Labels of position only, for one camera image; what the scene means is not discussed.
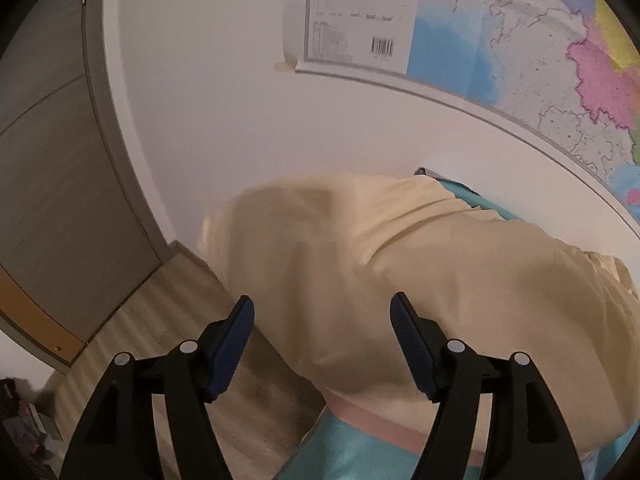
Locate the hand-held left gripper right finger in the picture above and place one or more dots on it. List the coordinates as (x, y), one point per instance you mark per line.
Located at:
(415, 355)

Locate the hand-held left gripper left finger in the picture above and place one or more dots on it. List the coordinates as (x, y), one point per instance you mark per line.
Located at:
(230, 355)

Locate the cream jacket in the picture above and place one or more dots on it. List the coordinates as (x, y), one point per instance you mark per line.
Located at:
(400, 260)

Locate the teal grey patterned bed sheet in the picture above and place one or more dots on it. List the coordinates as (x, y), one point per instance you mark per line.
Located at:
(350, 455)

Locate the printed cardboard box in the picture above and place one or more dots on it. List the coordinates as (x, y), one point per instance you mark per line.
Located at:
(27, 432)

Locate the dark object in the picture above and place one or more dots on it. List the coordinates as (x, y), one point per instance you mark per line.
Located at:
(10, 395)

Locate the grey wooden door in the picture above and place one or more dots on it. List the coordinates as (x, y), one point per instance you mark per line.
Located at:
(55, 185)

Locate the beige tape piece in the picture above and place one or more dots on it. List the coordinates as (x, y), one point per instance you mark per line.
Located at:
(286, 65)

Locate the colourful wall map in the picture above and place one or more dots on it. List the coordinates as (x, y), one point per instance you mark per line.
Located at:
(500, 35)

